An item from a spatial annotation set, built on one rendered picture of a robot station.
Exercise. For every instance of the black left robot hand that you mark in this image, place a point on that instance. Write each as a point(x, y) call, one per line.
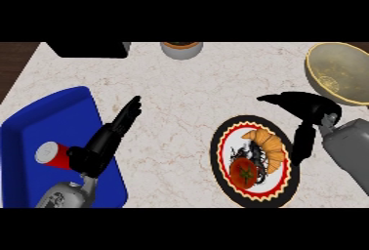
point(104, 140)

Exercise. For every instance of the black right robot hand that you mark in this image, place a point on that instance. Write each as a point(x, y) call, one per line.
point(308, 107)

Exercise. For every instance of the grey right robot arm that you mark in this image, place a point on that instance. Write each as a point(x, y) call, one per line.
point(349, 148)

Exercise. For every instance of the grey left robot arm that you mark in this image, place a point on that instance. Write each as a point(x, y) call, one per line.
point(65, 193)

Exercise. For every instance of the yellow bowl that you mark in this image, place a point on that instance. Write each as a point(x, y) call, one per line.
point(339, 73)

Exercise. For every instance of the golden croissant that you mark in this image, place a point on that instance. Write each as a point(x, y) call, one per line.
point(269, 145)

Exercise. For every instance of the patterned round plate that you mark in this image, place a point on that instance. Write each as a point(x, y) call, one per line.
point(228, 153)

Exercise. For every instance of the blue tray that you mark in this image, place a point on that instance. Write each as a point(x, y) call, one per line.
point(58, 149)

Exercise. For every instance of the red can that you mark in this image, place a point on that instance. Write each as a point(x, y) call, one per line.
point(52, 154)

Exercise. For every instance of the red tomato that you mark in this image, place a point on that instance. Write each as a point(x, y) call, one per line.
point(244, 173)

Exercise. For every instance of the black appliance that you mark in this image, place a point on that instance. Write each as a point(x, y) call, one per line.
point(89, 49)

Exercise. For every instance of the grey pot with orange rim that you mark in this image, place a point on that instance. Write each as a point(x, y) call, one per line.
point(182, 50)

